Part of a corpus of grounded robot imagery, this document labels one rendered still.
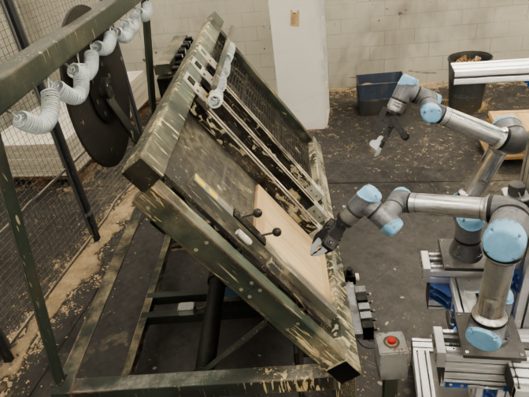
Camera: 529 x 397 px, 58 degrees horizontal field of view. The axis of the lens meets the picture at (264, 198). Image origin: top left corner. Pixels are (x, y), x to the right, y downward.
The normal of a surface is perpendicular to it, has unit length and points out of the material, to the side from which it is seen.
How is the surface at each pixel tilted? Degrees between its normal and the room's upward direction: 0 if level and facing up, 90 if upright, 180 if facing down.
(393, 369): 90
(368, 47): 90
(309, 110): 90
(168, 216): 90
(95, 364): 0
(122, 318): 0
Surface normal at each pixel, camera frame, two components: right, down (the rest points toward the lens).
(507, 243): -0.55, 0.39
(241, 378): -0.11, -0.84
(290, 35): -0.16, 0.55
